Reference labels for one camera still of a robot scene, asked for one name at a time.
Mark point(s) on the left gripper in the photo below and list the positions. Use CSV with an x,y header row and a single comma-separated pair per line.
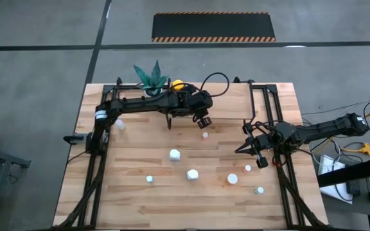
x,y
202,118

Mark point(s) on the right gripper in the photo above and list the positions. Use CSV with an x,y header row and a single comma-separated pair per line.
x,y
260,142

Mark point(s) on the white round cap bottle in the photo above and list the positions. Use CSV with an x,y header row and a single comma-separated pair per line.
x,y
232,178

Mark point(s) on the amber bottle yellow lid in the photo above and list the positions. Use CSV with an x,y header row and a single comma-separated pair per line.
x,y
177,84

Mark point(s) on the white bottle blue label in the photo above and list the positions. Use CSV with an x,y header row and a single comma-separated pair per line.
x,y
174,155
192,174

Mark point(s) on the blue vial white cap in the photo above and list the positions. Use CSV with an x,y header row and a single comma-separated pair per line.
x,y
150,179

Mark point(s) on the white translucent vial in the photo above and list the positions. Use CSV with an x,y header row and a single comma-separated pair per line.
x,y
119,124

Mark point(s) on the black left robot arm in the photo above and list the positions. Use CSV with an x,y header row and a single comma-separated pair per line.
x,y
140,104

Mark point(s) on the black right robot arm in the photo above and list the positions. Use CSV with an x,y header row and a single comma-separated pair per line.
x,y
326,128

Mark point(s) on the pink vial white cap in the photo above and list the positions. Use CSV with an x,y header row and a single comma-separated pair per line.
x,y
205,135
248,167

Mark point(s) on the green plant white pot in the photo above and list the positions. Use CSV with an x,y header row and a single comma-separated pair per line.
x,y
151,81

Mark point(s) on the white paper sheet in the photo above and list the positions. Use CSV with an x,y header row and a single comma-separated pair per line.
x,y
328,163

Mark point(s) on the black mat hazard stripes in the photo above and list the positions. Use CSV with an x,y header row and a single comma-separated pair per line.
x,y
214,27

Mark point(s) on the yellow power splitter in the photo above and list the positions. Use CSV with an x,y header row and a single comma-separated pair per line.
x,y
366,149

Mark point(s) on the grey metal table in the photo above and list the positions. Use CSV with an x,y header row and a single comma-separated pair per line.
x,y
2,156

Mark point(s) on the black aluminium rig frame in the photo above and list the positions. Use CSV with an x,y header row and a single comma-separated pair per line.
x,y
273,88

